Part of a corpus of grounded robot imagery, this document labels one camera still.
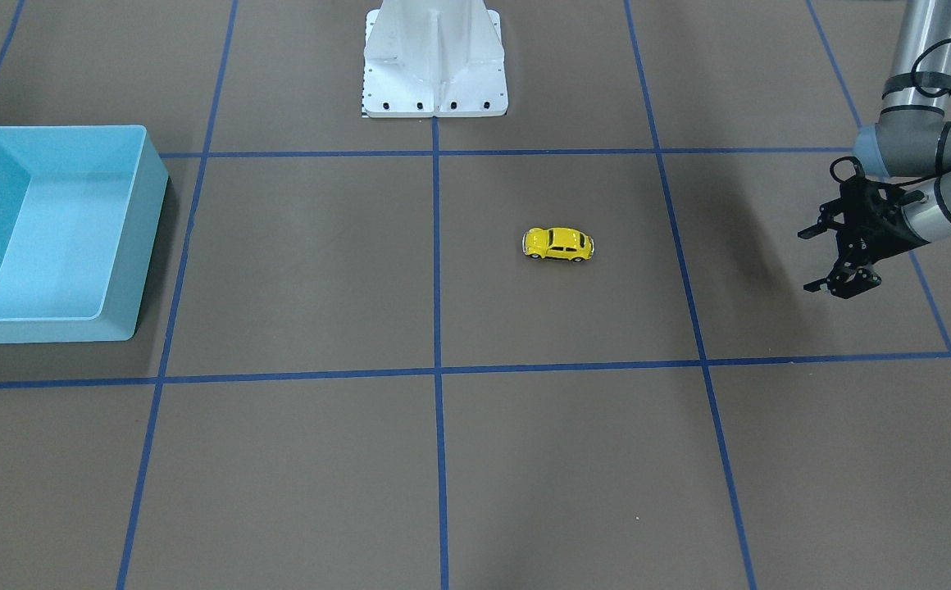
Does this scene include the yellow beetle toy car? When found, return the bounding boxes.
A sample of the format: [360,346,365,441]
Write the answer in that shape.
[521,227,595,262]

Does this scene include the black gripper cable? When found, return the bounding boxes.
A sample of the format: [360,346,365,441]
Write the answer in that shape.
[830,37,951,185]

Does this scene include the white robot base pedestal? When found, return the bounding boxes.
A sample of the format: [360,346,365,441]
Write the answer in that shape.
[361,1,509,119]

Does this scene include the light blue plastic bin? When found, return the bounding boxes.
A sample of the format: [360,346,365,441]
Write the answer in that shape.
[0,125,169,344]

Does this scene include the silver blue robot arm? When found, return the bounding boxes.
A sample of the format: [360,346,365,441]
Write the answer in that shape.
[799,1,951,299]

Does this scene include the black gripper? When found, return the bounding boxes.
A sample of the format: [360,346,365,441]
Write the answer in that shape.
[797,176,928,299]

